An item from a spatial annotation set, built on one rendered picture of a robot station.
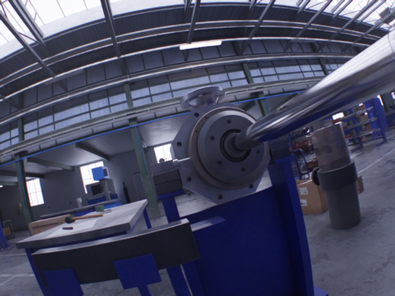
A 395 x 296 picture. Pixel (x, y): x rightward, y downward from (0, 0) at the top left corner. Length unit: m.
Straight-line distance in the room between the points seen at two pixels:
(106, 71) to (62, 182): 8.00
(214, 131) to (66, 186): 13.42
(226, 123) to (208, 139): 0.10
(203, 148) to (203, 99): 0.34
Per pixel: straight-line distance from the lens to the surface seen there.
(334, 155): 2.17
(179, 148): 0.97
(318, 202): 2.97
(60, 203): 14.31
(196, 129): 0.88
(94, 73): 9.04
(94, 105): 8.47
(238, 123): 0.89
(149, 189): 6.76
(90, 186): 11.76
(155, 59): 8.85
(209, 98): 1.09
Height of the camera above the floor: 1.02
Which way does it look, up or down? 7 degrees up
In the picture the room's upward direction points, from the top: 16 degrees counter-clockwise
